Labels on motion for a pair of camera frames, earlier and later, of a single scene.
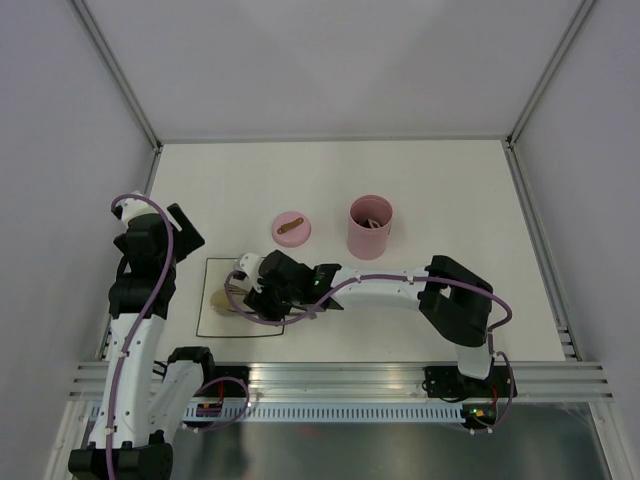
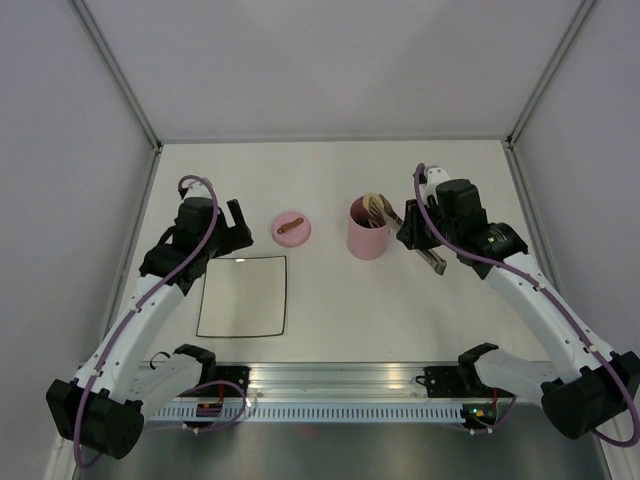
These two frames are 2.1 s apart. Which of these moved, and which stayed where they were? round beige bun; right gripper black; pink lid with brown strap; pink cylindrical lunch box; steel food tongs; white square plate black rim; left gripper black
Moved: steel food tongs; right gripper black; left gripper black; round beige bun
Stayed: pink cylindrical lunch box; white square plate black rim; pink lid with brown strap
